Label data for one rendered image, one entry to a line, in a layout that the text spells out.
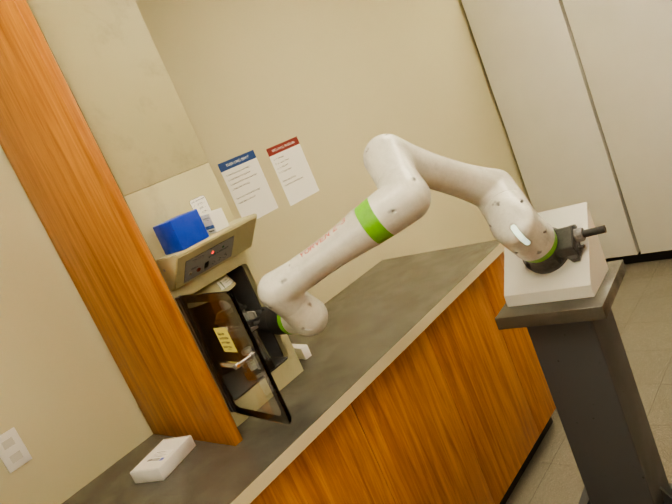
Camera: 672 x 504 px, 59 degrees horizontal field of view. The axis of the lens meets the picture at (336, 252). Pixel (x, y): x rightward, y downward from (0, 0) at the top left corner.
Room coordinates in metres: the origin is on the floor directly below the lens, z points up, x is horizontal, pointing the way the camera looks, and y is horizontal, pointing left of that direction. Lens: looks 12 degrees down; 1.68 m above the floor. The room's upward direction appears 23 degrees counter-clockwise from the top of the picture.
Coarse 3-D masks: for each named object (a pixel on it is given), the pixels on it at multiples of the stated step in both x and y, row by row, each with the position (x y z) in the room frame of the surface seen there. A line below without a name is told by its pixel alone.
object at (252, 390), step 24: (192, 312) 1.67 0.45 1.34; (216, 312) 1.55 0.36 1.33; (240, 312) 1.47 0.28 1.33; (216, 336) 1.61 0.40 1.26; (240, 336) 1.50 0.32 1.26; (216, 360) 1.66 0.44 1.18; (240, 360) 1.55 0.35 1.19; (240, 384) 1.60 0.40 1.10; (264, 384) 1.49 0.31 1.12; (240, 408) 1.66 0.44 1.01; (264, 408) 1.54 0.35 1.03
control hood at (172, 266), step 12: (252, 216) 1.84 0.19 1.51; (228, 228) 1.77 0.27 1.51; (240, 228) 1.81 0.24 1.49; (252, 228) 1.87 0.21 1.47; (204, 240) 1.71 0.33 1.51; (216, 240) 1.74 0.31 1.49; (240, 240) 1.85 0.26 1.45; (252, 240) 1.90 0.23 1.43; (180, 252) 1.65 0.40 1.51; (192, 252) 1.67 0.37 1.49; (240, 252) 1.88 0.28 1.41; (168, 264) 1.67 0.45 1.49; (180, 264) 1.66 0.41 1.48; (168, 276) 1.69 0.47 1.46; (180, 276) 1.68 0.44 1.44
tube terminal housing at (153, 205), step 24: (144, 192) 1.76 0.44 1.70; (168, 192) 1.81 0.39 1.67; (192, 192) 1.86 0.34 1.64; (216, 192) 1.92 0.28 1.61; (144, 216) 1.73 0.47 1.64; (168, 216) 1.78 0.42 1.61; (240, 264) 1.90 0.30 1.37; (168, 288) 1.71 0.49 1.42; (192, 288) 1.76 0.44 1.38; (192, 336) 1.71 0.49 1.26; (288, 360) 1.91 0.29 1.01; (216, 384) 1.71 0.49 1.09
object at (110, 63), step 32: (32, 0) 1.72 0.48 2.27; (64, 0) 1.78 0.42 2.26; (96, 0) 1.85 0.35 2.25; (128, 0) 1.92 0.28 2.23; (64, 32) 1.75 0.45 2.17; (96, 32) 1.82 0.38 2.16; (128, 32) 1.89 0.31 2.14; (64, 64) 1.72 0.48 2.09; (96, 64) 1.79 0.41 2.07; (128, 64) 1.85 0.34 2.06; (160, 64) 1.93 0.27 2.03; (96, 96) 1.76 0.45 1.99; (128, 96) 1.82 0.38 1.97; (160, 96) 1.89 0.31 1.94; (96, 128) 1.73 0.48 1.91; (128, 128) 1.79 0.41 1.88; (160, 128) 1.86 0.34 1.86; (192, 128) 1.93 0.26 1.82; (128, 160) 1.76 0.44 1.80; (160, 160) 1.83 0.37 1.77; (192, 160) 1.90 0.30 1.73; (128, 192) 1.73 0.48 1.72
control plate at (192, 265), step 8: (232, 240) 1.81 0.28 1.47; (216, 248) 1.76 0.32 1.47; (224, 248) 1.79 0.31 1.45; (232, 248) 1.83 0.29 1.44; (200, 256) 1.71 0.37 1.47; (208, 256) 1.75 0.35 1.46; (216, 256) 1.78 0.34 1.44; (224, 256) 1.81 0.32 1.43; (192, 264) 1.70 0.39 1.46; (200, 264) 1.73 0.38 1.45; (216, 264) 1.80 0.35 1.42; (192, 272) 1.72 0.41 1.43; (200, 272) 1.75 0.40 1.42; (184, 280) 1.71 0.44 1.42
